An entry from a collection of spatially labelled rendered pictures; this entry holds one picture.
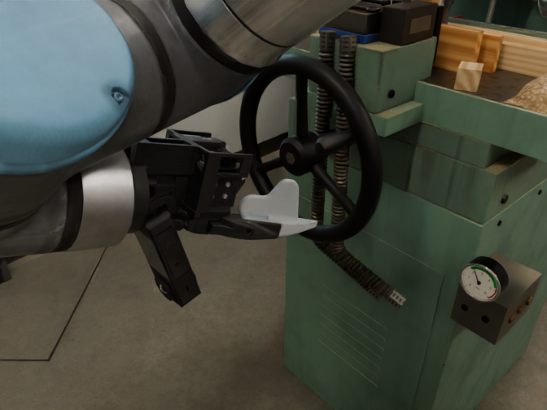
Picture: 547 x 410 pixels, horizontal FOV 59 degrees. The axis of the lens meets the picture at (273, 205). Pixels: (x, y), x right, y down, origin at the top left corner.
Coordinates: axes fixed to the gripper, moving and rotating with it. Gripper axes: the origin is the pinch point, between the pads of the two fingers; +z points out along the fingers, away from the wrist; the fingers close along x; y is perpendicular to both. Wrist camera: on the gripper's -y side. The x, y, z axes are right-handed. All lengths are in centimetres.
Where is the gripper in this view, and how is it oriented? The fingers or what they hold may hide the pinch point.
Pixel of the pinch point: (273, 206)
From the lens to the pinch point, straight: 55.4
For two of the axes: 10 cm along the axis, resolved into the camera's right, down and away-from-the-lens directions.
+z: 7.0, -0.4, 7.1
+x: -6.6, -4.0, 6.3
